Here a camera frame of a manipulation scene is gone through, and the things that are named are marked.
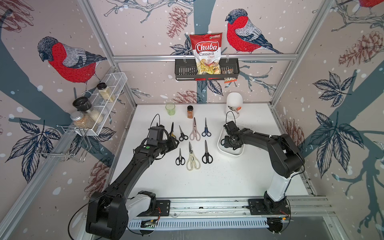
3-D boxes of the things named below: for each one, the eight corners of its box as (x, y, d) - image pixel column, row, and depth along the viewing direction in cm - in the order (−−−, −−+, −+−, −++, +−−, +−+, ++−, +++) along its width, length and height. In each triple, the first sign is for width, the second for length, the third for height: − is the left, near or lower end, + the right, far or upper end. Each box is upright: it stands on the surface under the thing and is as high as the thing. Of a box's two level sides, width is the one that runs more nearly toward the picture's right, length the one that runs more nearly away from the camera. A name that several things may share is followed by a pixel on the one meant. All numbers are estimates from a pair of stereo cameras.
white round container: (226, 123, 110) (230, 108, 97) (223, 107, 120) (226, 92, 107) (240, 123, 110) (246, 108, 97) (236, 107, 120) (241, 92, 107)
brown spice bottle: (187, 119, 114) (187, 110, 106) (188, 114, 117) (187, 105, 109) (193, 119, 114) (192, 110, 106) (193, 114, 117) (193, 105, 109)
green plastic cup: (166, 115, 117) (164, 109, 111) (167, 109, 121) (165, 103, 115) (175, 115, 117) (174, 109, 111) (176, 109, 121) (175, 103, 115)
